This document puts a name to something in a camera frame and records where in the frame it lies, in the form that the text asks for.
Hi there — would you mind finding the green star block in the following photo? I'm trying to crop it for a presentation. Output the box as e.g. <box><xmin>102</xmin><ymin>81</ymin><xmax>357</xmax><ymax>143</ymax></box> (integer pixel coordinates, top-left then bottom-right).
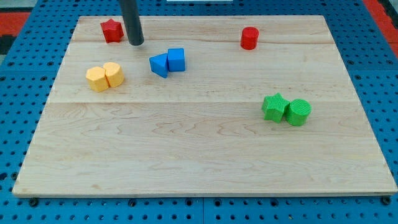
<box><xmin>261</xmin><ymin>93</ymin><xmax>290</xmax><ymax>123</ymax></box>

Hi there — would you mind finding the red star block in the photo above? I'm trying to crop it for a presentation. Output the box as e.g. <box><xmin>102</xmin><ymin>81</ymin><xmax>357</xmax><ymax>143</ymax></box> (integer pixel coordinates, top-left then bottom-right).
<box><xmin>100</xmin><ymin>19</ymin><xmax>124</xmax><ymax>43</ymax></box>

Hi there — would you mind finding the light wooden board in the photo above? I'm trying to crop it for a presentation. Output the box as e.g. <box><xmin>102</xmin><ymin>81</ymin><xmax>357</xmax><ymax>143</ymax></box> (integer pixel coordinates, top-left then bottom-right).
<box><xmin>12</xmin><ymin>16</ymin><xmax>397</xmax><ymax>198</ymax></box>

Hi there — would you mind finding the blue cube block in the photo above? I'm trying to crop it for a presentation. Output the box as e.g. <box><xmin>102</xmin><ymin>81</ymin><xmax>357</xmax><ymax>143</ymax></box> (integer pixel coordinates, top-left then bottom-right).
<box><xmin>167</xmin><ymin>48</ymin><xmax>185</xmax><ymax>72</ymax></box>

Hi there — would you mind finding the blue triangle block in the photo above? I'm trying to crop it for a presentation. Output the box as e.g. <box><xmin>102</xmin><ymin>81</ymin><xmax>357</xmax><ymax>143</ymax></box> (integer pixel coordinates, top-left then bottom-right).
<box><xmin>149</xmin><ymin>53</ymin><xmax>169</xmax><ymax>78</ymax></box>

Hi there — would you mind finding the red cylinder block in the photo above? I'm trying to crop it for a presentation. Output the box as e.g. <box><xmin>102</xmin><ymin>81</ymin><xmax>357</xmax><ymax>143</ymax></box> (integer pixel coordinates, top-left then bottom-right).
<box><xmin>240</xmin><ymin>27</ymin><xmax>259</xmax><ymax>50</ymax></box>

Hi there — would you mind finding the green cylinder block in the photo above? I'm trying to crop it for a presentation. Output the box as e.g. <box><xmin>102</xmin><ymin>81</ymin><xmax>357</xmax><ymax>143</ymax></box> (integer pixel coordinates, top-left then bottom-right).
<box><xmin>285</xmin><ymin>99</ymin><xmax>312</xmax><ymax>126</ymax></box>

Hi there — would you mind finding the yellow hexagon block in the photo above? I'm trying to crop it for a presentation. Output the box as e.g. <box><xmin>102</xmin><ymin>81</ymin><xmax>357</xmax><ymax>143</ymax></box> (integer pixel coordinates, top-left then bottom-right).
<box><xmin>86</xmin><ymin>67</ymin><xmax>109</xmax><ymax>92</ymax></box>

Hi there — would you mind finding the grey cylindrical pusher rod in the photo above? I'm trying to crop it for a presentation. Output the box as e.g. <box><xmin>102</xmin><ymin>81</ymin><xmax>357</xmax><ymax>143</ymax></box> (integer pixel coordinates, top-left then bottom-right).
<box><xmin>119</xmin><ymin>0</ymin><xmax>144</xmax><ymax>46</ymax></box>

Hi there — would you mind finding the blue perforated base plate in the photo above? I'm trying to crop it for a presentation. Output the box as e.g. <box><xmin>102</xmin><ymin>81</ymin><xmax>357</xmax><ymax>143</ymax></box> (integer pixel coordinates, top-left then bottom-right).
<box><xmin>1</xmin><ymin>1</ymin><xmax>397</xmax><ymax>223</ymax></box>

